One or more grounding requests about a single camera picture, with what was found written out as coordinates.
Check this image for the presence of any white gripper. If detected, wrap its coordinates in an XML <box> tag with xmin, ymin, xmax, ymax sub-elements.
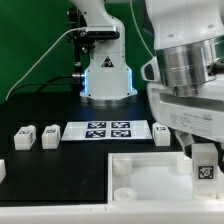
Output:
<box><xmin>147</xmin><ymin>81</ymin><xmax>224</xmax><ymax>174</ymax></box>

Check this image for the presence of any white square table top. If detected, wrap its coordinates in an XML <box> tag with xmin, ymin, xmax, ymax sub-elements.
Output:
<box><xmin>108</xmin><ymin>152</ymin><xmax>224</xmax><ymax>202</ymax></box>

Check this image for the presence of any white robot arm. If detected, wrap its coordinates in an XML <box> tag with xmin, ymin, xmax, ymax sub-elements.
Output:
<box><xmin>70</xmin><ymin>0</ymin><xmax>224</xmax><ymax>171</ymax></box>

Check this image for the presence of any white marker sheet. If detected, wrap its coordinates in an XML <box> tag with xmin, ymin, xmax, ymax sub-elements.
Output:
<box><xmin>62</xmin><ymin>120</ymin><xmax>152</xmax><ymax>141</ymax></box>

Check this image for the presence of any white block left edge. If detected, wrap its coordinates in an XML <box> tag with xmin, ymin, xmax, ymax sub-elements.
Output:
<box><xmin>0</xmin><ymin>160</ymin><xmax>6</xmax><ymax>184</ymax></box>

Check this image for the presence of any white front frame wall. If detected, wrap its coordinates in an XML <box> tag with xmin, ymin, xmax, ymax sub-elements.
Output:
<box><xmin>0</xmin><ymin>199</ymin><xmax>224</xmax><ymax>224</ymax></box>

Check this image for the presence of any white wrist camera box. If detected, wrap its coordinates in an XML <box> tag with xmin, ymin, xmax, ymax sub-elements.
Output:
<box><xmin>141</xmin><ymin>57</ymin><xmax>161</xmax><ymax>83</ymax></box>

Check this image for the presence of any white cable right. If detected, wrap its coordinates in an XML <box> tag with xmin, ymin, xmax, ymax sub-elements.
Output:
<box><xmin>129</xmin><ymin>0</ymin><xmax>156</xmax><ymax>58</ymax></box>

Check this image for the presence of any white cable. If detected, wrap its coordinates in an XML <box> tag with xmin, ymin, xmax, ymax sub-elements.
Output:
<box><xmin>129</xmin><ymin>0</ymin><xmax>156</xmax><ymax>58</ymax></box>
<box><xmin>5</xmin><ymin>27</ymin><xmax>88</xmax><ymax>101</ymax></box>

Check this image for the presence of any black cable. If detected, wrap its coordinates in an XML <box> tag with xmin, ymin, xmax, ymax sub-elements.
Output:
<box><xmin>6</xmin><ymin>75</ymin><xmax>84</xmax><ymax>101</ymax></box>

